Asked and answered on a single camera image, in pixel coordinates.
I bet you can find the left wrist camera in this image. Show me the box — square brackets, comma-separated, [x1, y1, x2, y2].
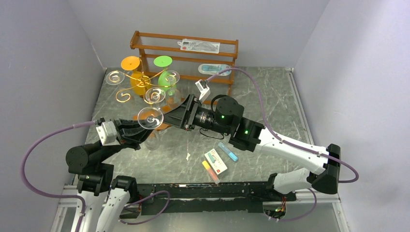
[96, 121, 120, 146]

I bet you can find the packaged item top shelf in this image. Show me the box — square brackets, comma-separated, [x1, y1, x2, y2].
[177, 39, 220, 54]

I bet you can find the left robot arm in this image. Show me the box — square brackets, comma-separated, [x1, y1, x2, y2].
[65, 118, 153, 232]

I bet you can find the blue packaged item lower shelf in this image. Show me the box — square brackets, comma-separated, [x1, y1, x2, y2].
[198, 64, 230, 75]

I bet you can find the green plastic goblet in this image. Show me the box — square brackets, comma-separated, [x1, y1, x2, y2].
[154, 56, 177, 92]

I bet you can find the clear champagne flute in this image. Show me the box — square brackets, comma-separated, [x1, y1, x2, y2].
[144, 87, 166, 110]

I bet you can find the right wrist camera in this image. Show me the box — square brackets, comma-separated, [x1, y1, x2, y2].
[195, 80, 210, 103]

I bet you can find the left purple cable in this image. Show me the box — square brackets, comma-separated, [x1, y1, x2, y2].
[20, 120, 98, 232]

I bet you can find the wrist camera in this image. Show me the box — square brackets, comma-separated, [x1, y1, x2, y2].
[96, 121, 120, 146]
[195, 80, 210, 103]

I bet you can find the clear wine glass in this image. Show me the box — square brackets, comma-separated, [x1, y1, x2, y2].
[165, 70, 182, 108]
[104, 71, 125, 86]
[137, 107, 163, 150]

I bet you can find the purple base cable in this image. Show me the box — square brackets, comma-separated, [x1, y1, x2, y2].
[119, 190, 171, 225]

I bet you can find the gold wire wine glass rack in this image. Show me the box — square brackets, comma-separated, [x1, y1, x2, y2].
[109, 56, 182, 123]

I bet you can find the black base frame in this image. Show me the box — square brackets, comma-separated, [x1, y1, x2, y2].
[120, 177, 296, 219]

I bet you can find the wooden two-tier shelf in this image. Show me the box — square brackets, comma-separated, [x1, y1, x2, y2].
[130, 30, 239, 82]

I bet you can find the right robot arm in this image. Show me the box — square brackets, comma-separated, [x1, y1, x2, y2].
[163, 95, 340, 201]

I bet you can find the blue marker pen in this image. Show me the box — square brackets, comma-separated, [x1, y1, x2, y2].
[218, 142, 238, 162]

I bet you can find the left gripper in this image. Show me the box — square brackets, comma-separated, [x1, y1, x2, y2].
[98, 116, 160, 162]

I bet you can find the small white teal box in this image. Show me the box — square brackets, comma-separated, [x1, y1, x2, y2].
[204, 149, 228, 175]

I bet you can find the yellow pink marker pen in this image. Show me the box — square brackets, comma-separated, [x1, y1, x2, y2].
[202, 160, 220, 184]

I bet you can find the orange plastic goblet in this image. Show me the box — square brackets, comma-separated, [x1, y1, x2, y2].
[120, 56, 152, 98]

